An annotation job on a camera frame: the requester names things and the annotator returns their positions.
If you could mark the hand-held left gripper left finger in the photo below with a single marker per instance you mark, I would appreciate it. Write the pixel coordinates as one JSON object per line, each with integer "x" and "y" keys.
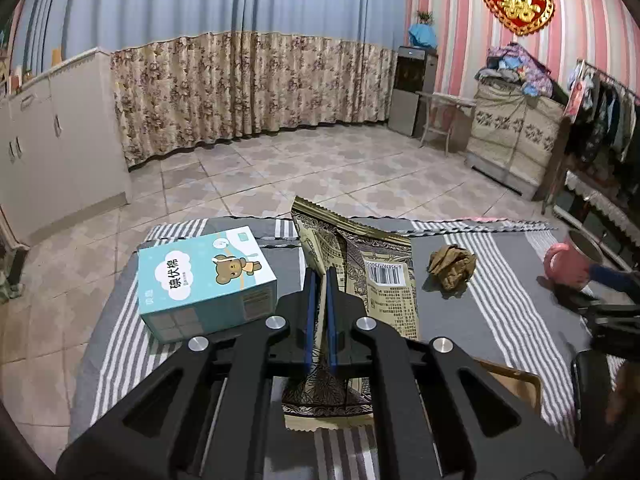
{"x": 310, "y": 320}

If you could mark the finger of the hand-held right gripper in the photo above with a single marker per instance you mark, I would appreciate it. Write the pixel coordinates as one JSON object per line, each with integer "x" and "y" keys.
{"x": 612, "y": 277}

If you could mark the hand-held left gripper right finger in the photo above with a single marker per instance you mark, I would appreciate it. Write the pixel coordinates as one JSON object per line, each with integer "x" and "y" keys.
{"x": 331, "y": 320}

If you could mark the pink mug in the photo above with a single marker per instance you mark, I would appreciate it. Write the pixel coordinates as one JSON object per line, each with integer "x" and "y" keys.
{"x": 567, "y": 260}

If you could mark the gold patterned snack wrapper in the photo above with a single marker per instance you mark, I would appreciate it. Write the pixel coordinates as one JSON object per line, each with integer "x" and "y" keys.
{"x": 380, "y": 260}

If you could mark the lace trimmed shelf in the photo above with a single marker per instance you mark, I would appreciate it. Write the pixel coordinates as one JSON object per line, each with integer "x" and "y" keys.
{"x": 605, "y": 210}

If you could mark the grey striped blanket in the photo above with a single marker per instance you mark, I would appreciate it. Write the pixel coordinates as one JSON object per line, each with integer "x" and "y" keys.
{"x": 500, "y": 300}

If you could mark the wooden tray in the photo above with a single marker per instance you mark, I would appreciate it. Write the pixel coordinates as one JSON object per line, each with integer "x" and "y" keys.
{"x": 515, "y": 385}

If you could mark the teal carton box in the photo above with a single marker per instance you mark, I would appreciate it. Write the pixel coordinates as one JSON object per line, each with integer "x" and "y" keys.
{"x": 200, "y": 280}

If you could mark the crumpled brown wrapper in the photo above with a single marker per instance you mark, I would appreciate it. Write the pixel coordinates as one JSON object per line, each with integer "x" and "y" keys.
{"x": 452, "y": 266}

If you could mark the clothes rack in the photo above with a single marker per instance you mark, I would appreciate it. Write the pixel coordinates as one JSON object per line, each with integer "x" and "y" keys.
{"x": 605, "y": 110}

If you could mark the cloth covered wardrobe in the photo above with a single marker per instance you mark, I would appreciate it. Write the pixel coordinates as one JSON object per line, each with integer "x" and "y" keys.
{"x": 515, "y": 135}

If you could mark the pile of clothes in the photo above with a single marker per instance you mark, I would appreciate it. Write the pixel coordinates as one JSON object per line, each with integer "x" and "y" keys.
{"x": 515, "y": 67}

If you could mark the grey water dispenser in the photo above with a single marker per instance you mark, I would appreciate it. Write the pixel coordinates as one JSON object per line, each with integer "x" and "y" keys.
{"x": 410, "y": 95}

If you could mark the folding table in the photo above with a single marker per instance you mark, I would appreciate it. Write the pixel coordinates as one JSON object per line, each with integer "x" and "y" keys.
{"x": 445, "y": 102}

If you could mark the blue floral curtain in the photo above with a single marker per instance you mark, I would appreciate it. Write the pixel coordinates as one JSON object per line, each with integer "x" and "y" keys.
{"x": 225, "y": 85}

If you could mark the blue bag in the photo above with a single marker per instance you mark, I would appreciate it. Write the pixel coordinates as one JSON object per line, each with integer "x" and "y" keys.
{"x": 421, "y": 36}

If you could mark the white cabinet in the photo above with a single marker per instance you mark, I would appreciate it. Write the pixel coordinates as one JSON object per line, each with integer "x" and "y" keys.
{"x": 75, "y": 135}

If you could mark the small potted plant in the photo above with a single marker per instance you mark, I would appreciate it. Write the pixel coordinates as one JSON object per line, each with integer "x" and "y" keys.
{"x": 425, "y": 16}

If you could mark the cardboard piece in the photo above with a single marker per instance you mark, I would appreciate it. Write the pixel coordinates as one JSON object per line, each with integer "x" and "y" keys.
{"x": 57, "y": 56}

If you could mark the red heart wall decoration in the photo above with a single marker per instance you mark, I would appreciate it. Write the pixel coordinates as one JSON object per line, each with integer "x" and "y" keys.
{"x": 517, "y": 0}

